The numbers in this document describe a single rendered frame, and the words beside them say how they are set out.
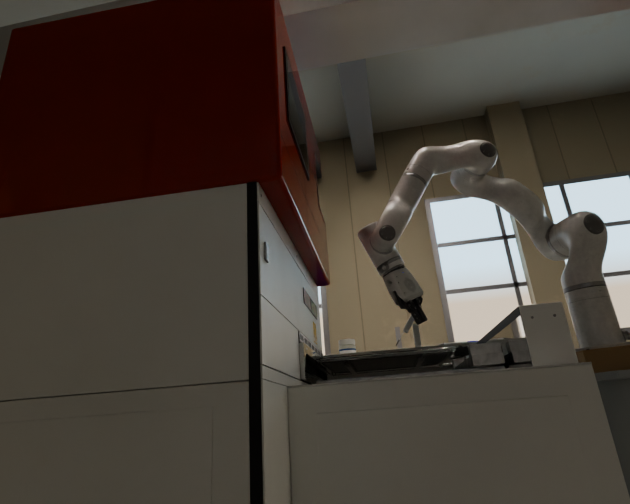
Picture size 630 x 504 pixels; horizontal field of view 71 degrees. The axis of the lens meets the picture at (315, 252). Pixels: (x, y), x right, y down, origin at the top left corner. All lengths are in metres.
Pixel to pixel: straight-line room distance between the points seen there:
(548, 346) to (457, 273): 3.01
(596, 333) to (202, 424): 1.17
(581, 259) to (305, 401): 0.99
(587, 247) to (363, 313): 2.67
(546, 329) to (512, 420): 0.23
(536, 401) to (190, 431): 0.66
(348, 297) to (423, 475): 3.14
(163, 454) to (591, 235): 1.30
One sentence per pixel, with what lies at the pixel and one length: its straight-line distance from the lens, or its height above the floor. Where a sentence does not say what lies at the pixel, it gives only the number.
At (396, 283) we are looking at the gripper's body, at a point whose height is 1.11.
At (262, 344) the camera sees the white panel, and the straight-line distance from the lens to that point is 0.83.
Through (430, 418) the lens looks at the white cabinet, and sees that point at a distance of 0.99.
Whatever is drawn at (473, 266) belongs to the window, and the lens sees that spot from 4.12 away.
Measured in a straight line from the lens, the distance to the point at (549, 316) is 1.13.
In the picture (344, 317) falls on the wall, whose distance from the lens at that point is 4.00.
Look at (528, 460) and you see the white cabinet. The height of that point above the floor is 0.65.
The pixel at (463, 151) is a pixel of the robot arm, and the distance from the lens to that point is 1.54.
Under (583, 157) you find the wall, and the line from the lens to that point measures 4.83.
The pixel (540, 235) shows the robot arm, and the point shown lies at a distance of 1.67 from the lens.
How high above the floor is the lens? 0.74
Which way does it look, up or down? 21 degrees up
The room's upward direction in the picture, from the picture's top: 4 degrees counter-clockwise
